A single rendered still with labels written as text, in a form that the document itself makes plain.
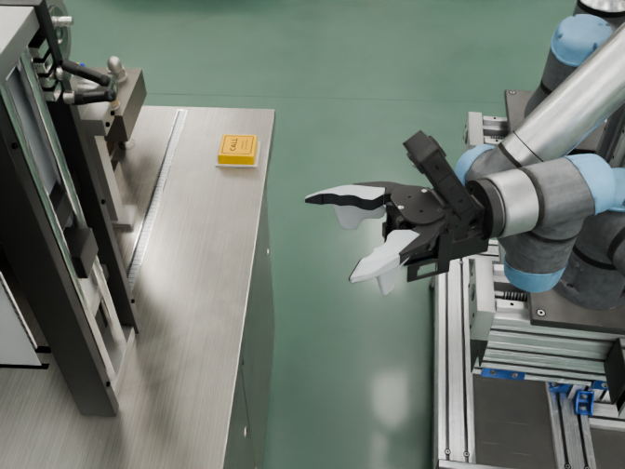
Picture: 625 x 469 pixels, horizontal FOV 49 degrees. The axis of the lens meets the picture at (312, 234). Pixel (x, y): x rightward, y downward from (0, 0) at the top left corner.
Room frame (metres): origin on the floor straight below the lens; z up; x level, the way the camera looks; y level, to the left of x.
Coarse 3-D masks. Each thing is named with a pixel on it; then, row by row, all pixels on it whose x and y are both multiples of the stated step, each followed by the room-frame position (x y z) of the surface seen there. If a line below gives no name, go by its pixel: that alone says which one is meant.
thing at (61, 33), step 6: (54, 6) 0.94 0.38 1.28; (54, 12) 0.93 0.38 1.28; (60, 12) 0.95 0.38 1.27; (54, 30) 0.91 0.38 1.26; (60, 30) 0.94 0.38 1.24; (66, 30) 0.95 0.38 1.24; (60, 36) 0.93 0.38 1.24; (66, 36) 0.94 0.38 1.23; (60, 42) 0.92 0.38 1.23; (66, 42) 0.94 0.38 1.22; (60, 48) 0.91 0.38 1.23
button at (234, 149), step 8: (224, 136) 1.10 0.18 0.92; (232, 136) 1.10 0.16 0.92; (240, 136) 1.10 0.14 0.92; (248, 136) 1.10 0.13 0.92; (256, 136) 1.10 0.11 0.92; (224, 144) 1.07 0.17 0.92; (232, 144) 1.07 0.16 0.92; (240, 144) 1.07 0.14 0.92; (248, 144) 1.07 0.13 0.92; (256, 144) 1.08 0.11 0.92; (224, 152) 1.05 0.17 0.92; (232, 152) 1.05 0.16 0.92; (240, 152) 1.05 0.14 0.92; (248, 152) 1.05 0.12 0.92; (256, 152) 1.07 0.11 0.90; (224, 160) 1.04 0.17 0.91; (232, 160) 1.04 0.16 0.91; (240, 160) 1.04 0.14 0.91; (248, 160) 1.03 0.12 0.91
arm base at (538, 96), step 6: (540, 84) 1.31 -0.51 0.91; (540, 90) 1.30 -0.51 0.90; (546, 90) 1.28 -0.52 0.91; (534, 96) 1.32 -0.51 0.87; (540, 96) 1.29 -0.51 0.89; (546, 96) 1.28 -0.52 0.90; (528, 102) 1.32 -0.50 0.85; (534, 102) 1.30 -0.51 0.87; (540, 102) 1.28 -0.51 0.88; (528, 108) 1.31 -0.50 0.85; (534, 108) 1.29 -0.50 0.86
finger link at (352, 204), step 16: (320, 192) 0.59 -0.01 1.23; (336, 192) 0.58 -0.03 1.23; (352, 192) 0.58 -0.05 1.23; (368, 192) 0.58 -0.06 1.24; (384, 192) 0.58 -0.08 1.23; (336, 208) 0.59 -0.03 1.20; (352, 208) 0.58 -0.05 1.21; (368, 208) 0.57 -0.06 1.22; (384, 208) 0.57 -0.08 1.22; (352, 224) 0.58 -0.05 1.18
